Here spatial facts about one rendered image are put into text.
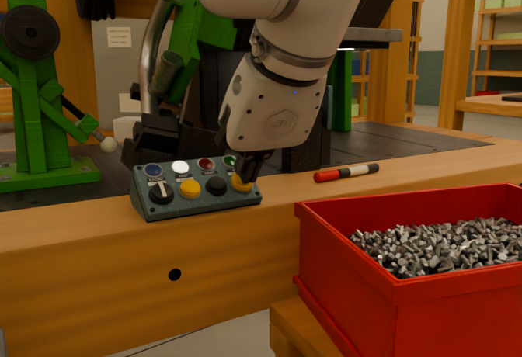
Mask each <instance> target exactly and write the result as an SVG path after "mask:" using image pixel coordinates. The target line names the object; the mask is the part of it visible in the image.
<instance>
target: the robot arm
mask: <svg viewBox="0 0 522 357"><path fill-rule="evenodd" d="M199 1H200V3H201V5H202V6H203V7H204V8H205V9H206V10H207V11H208V12H211V13H212V14H214V15H216V16H220V17H225V18H230V19H255V20H256V21H255V24H254V27H253V30H252V34H251V37H250V40H249V42H250V44H251V45H252V50H251V52H248V53H246V54H245V56H244V57H243V58H242V60H241V62H240V64H239V66H238V67H237V69H236V71H235V73H234V76H233V78H232V80H231V82H230V85H229V86H228V90H227V92H226V95H225V97H224V101H223V103H222V106H221V111H220V114H219V118H218V124H219V125H220V126H221V128H220V130H219V131H218V132H217V135H216V136H215V138H214V140H215V142H216V144H217V146H218V147H219V148H224V149H232V150H234V151H237V152H238V156H237V158H236V160H235V165H234V168H235V172H236V174H237V175H239V177H240V179H241V180H242V183H243V184H246V183H248V182H256V180H257V177H258V175H259V172H260V170H261V168H262V166H263V162H264V161H265V160H268V159H269V158H271V156H272V155H273V152H274V151H275V150H276V149H277V148H282V147H293V146H298V145H300V144H303V143H304V142H305V141H306V140H307V138H308V135H309V134H310V132H311V129H312V127H313V125H314V122H315V119H316V117H317V115H318V111H319V109H320V106H321V103H322V99H323V95H324V92H325V84H326V79H327V72H328V70H329V68H330V65H331V63H332V61H333V58H334V57H335V55H336V52H337V50H338V49H339V45H340V44H341V42H342V40H343V37H344V35H345V33H346V30H347V28H348V26H349V24H350V21H351V19H352V18H353V15H354V13H355V11H356V9H357V6H358V4H359V2H360V0H199Z"/></svg>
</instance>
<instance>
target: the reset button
mask: <svg viewBox="0 0 522 357"><path fill-rule="evenodd" d="M180 192H181V193H182V194H183V195H184V196H186V197H190V198H193V197H196V196H198V195H199V193H200V185H199V183H198V182H196V181H194V180H192V179H188V180H186V181H184V182H183V183H182V184H181V186H180Z"/></svg>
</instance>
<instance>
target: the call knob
mask: <svg viewBox="0 0 522 357"><path fill-rule="evenodd" d="M172 196H173V189H172V187H171V186H170V185H169V184H167V183H164V182H159V183H157V184H155V185H153V186H152V188H151V197H152V199H153V200H155V201H157V202H160V203H166V202H168V201H169V200H170V199H171V198H172Z"/></svg>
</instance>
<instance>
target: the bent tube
mask: <svg viewBox="0 0 522 357"><path fill-rule="evenodd" d="M176 4H177V5H181V6H183V5H184V0H158V1H157V4H156V6H155V9H154V11H153V13H152V14H151V18H150V20H149V22H148V26H147V29H146V31H145V35H144V39H143V44H142V47H141V56H140V62H139V85H140V96H141V114H142V113H149V114H152V115H156V116H160V115H159V107H158V98H156V97H154V96H153V95H152V94H150V92H149V91H148V89H147V86H148V83H149V82H150V80H152V76H153V75H154V74H155V64H156V57H157V53H158V46H159V43H160V40H161V37H162V33H163V31H164V28H165V25H166V23H167V22H168V20H169V17H170V16H171V13H172V10H173V9H174V7H175V5H176Z"/></svg>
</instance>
